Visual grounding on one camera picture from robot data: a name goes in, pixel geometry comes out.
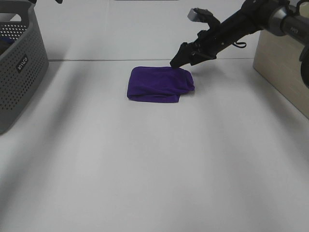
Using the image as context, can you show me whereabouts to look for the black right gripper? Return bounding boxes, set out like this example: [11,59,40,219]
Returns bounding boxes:
[169,23,224,69]

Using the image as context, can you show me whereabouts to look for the purple towel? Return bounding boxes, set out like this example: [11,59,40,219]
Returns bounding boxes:
[126,66,195,103]

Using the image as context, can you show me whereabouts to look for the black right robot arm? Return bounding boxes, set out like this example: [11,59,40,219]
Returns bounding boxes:
[170,0,309,86]

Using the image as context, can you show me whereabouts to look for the beige box with grey rim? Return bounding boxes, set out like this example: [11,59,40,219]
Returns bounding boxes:
[253,0,309,121]

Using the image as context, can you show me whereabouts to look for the grey perforated plastic basket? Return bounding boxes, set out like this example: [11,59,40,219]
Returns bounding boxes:
[0,0,49,133]

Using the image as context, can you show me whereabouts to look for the dark cloth inside basket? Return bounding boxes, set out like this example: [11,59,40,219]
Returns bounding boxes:
[0,37,14,55]

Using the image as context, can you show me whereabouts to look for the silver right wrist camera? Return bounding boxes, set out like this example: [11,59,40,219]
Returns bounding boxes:
[187,8,213,23]

